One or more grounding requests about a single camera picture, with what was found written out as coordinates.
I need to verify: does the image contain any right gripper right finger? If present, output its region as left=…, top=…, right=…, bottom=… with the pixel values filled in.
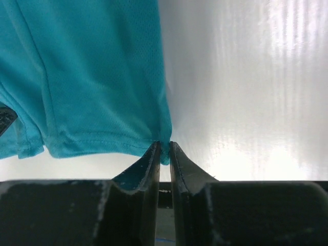
left=170, top=142, right=327, bottom=245

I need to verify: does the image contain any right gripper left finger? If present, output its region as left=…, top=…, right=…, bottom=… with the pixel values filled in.
left=1, top=142, right=160, bottom=245

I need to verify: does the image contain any teal t-shirt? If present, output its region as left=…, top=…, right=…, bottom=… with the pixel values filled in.
left=1, top=1, right=172, bottom=165

